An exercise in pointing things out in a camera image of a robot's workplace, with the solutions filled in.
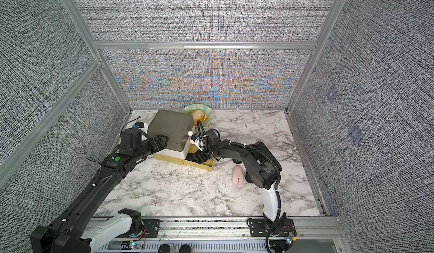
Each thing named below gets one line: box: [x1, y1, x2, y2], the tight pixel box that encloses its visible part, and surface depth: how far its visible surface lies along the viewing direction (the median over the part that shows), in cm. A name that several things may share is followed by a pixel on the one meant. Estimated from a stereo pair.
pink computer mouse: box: [231, 164, 244, 185], surface depth 88 cm
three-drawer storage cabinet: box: [147, 109, 210, 170], surface depth 88 cm
